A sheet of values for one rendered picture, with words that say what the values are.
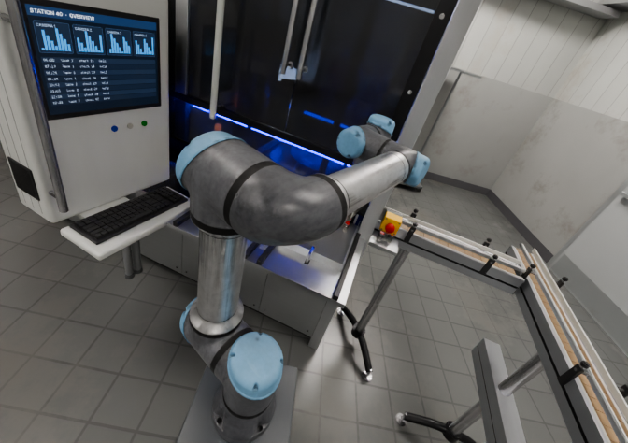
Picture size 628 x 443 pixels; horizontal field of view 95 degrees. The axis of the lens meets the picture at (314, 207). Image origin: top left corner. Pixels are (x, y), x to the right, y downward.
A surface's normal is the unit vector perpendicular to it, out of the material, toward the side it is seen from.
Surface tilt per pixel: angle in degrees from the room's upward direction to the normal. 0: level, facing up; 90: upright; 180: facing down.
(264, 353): 7
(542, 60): 90
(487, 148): 90
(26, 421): 0
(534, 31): 90
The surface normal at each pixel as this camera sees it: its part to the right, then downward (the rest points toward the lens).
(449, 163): -0.07, 0.53
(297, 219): 0.36, 0.29
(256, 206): -0.07, 0.05
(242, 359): 0.36, -0.74
